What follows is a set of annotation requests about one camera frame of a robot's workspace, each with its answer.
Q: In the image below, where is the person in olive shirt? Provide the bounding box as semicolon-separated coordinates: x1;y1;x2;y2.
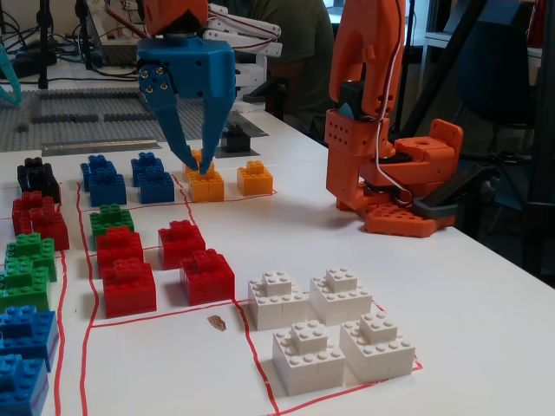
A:
225;0;337;135

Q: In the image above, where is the red cylinder object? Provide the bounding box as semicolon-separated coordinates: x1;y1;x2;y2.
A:
526;0;548;47

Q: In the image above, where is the dark blue chair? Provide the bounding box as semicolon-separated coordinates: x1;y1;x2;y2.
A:
454;16;543;131

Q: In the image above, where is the teal robot part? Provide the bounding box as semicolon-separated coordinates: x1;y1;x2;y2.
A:
0;42;22;107

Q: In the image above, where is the grey black table clamp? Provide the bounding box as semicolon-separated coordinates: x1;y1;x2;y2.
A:
485;150;534;168
411;162;495;229

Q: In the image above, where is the grey lego brick wall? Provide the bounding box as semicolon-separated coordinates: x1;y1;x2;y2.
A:
36;89;140;101
103;112;153;123
29;99;100;125

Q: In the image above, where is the green stacked lego block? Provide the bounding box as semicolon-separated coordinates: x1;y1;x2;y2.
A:
4;233;58;283
0;262;51;311
89;204;134;239

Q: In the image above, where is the white stacked lego block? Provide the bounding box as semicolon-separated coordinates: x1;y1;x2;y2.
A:
271;320;347;396
309;267;373;327
339;312;416;385
247;270;310;332

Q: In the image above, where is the white side table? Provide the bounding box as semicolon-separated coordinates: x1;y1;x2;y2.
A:
422;29;460;88

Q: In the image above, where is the black boxy object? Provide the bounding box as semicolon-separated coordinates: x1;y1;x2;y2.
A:
242;76;290;122

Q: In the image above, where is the black stand pole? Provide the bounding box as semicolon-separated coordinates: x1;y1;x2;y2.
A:
37;0;49;90
75;0;95;70

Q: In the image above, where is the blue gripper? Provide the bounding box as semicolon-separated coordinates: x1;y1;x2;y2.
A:
136;36;238;174

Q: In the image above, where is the red stacked lego block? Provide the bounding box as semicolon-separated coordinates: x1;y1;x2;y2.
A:
158;219;207;270
102;258;157;319
95;225;144;278
29;207;70;251
180;248;236;307
11;190;56;237

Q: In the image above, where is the black tripod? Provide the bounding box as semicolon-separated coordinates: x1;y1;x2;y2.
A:
401;0;555;283

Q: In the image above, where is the white red servo cable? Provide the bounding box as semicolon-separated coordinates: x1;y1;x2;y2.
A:
373;0;413;209

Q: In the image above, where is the grey lego baseplate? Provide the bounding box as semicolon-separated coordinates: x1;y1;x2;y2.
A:
0;88;244;153

